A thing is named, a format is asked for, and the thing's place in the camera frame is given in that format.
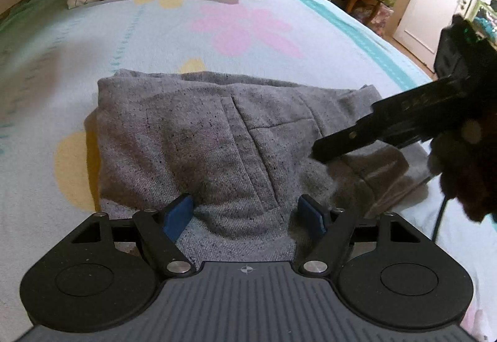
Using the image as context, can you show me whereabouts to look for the grey pants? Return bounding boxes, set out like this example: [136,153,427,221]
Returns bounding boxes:
[95,68,432,264]

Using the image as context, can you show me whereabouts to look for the black cable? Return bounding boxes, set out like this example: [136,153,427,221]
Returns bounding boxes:
[432,195,452,242]

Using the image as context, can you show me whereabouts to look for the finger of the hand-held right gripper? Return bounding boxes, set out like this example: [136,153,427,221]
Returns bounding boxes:
[312,114,390,163]

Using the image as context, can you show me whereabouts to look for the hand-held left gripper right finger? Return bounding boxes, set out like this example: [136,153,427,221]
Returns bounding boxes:
[298,195,433,277]

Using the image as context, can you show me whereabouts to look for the wooden stool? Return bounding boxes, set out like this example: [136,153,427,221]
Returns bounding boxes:
[345,0,384,23]

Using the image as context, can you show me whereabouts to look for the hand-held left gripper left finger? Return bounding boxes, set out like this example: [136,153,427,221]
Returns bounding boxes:
[58,193,197,277]

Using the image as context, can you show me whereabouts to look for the floral storage box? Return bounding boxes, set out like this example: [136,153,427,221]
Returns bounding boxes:
[372,2,397,35]

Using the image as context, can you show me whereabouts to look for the pile of colourful clothes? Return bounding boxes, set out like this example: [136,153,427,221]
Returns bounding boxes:
[471,0,497,45]

